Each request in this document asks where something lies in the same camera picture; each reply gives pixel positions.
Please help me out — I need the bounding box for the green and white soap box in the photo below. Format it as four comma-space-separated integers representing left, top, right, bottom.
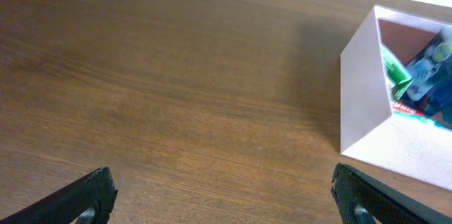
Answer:
380, 44, 413, 100

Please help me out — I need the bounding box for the clear bottle with purple liquid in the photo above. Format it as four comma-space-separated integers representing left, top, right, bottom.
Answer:
406, 25, 451, 116

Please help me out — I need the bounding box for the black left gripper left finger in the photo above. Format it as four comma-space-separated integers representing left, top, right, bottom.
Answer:
1, 167, 118, 224

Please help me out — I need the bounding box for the green and white toothpaste tube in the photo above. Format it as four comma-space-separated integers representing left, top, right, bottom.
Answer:
391, 101, 451, 130

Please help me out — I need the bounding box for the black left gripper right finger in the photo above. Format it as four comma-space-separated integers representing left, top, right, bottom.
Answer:
331, 163, 451, 224

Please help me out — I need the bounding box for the white cardboard box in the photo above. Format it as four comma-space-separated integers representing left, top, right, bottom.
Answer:
340, 5, 451, 189

